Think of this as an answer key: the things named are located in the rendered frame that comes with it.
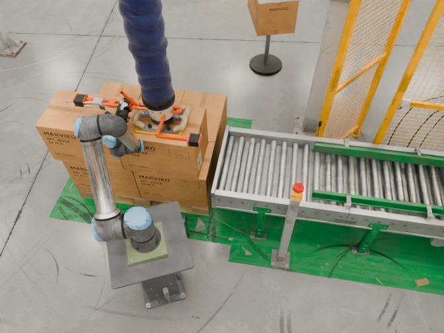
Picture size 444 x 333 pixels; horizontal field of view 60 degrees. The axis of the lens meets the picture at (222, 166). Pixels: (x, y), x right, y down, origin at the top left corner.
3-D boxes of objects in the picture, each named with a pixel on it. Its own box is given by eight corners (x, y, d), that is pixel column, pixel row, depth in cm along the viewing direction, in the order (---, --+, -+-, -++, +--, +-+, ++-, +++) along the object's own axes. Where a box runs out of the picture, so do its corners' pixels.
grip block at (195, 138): (202, 138, 257) (201, 133, 253) (199, 148, 252) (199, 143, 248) (189, 137, 258) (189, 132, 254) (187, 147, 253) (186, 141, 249)
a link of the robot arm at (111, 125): (120, 108, 206) (144, 139, 272) (96, 111, 205) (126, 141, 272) (121, 129, 204) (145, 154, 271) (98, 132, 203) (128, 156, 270)
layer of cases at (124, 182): (226, 124, 390) (226, 94, 358) (207, 207, 330) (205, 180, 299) (114, 111, 404) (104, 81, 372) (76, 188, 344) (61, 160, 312)
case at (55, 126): (139, 133, 330) (130, 98, 298) (123, 170, 306) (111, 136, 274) (74, 124, 337) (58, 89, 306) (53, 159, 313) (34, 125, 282)
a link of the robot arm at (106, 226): (124, 243, 223) (97, 116, 201) (94, 247, 223) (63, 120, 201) (128, 231, 238) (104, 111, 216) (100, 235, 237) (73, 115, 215)
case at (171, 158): (208, 142, 322) (206, 107, 290) (197, 180, 298) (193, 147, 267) (140, 133, 330) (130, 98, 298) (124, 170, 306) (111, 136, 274)
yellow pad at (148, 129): (184, 127, 278) (184, 123, 274) (181, 138, 272) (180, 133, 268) (139, 123, 282) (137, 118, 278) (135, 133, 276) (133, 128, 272)
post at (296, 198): (285, 256, 318) (303, 186, 238) (284, 263, 314) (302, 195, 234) (276, 254, 318) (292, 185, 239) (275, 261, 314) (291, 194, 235)
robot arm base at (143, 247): (164, 247, 238) (161, 239, 230) (133, 256, 235) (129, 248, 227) (158, 222, 250) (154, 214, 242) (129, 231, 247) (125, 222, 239)
